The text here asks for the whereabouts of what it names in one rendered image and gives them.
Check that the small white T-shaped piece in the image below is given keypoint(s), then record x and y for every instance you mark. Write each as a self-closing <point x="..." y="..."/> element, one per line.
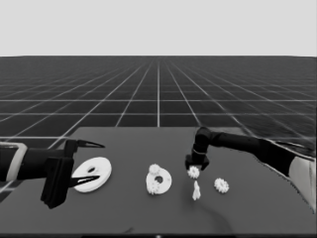
<point x="196" y="194"/>

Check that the large thick white disc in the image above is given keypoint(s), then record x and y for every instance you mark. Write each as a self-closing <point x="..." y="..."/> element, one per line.
<point x="100" y="172"/>

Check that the small white gear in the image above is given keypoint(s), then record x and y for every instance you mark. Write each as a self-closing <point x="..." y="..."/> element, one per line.
<point x="196" y="174"/>
<point x="157" y="169"/>
<point x="155" y="188"/>

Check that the white toothed sun gear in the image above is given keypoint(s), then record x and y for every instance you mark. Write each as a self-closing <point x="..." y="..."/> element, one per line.
<point x="225" y="186"/>

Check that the white round carrier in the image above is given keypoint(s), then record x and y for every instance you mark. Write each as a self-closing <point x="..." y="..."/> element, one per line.
<point x="166" y="183"/>

